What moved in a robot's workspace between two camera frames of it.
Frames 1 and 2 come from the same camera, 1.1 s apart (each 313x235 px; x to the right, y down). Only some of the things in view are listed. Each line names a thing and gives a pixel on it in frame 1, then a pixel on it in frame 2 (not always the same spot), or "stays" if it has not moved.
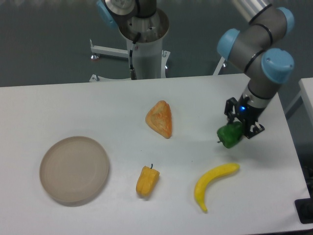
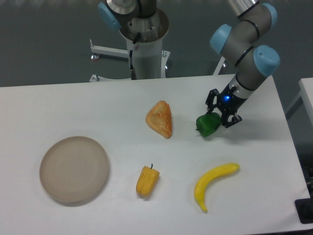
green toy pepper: [230, 134] -> [208, 124]
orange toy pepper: [147, 180] stays
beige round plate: [73, 169] stays
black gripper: [246, 111] -> [229, 104]
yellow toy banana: [206, 177] stays
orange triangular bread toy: [159, 118] stays
